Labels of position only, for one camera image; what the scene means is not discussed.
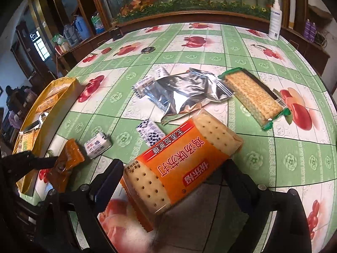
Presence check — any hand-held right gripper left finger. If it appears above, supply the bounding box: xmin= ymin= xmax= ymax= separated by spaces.
xmin=37 ymin=158 xmax=124 ymax=253

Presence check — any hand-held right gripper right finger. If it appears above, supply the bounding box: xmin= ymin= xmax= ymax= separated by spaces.
xmin=222 ymin=158 xmax=314 ymax=253

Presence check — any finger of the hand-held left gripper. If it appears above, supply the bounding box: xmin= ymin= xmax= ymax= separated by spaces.
xmin=20 ymin=151 xmax=58 ymax=164
xmin=11 ymin=161 xmax=57 ymax=183

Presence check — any green-edged clear cracker packet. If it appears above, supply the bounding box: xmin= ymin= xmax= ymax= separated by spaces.
xmin=16 ymin=131 xmax=36 ymax=153
xmin=218 ymin=68 xmax=291 ymax=131

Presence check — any small orange snack packet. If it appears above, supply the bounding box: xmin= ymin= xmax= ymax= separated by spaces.
xmin=48 ymin=138 xmax=85 ymax=193
xmin=37 ymin=98 xmax=62 ymax=113

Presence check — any clear seed bag white label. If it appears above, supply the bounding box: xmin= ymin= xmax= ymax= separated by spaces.
xmin=23 ymin=112 xmax=50 ymax=133

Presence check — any orange cracker packet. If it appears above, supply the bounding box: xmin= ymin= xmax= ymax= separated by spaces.
xmin=120 ymin=108 xmax=244 ymax=232

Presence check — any white tray yellow taped rim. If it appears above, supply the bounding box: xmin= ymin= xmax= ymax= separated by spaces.
xmin=12 ymin=77 xmax=86 ymax=197

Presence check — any silver foil packet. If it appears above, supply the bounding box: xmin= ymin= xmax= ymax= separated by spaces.
xmin=147 ymin=68 xmax=233 ymax=124

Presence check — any green fruit print tablecloth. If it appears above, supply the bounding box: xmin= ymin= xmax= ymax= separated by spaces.
xmin=32 ymin=22 xmax=337 ymax=253

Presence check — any small cardboard box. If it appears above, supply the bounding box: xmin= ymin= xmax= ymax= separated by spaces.
xmin=55 ymin=43 xmax=71 ymax=54

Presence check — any barred window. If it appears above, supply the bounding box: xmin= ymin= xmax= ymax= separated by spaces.
xmin=30 ymin=32 xmax=52 ymax=61

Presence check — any grey thermos jug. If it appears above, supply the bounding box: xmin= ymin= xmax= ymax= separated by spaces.
xmin=63 ymin=24 xmax=79 ymax=44

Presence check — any blue thermos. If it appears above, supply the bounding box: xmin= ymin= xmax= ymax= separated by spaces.
xmin=74 ymin=14 xmax=91 ymax=40

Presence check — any water bottle green label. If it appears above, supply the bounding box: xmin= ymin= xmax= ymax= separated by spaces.
xmin=91 ymin=12 xmax=104 ymax=34

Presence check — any white spray bottle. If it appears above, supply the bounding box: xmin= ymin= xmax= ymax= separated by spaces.
xmin=268 ymin=0 xmax=283 ymax=41

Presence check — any purple bottle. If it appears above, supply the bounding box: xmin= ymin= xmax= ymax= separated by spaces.
xmin=303 ymin=19 xmax=311 ymax=41
xmin=309 ymin=22 xmax=318 ymax=43

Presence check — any wooden cabinet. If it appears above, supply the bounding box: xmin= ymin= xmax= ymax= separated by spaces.
xmin=29 ymin=0 xmax=331 ymax=77

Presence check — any brown wall shelf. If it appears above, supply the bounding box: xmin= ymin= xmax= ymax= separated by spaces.
xmin=308 ymin=5 xmax=333 ymax=22

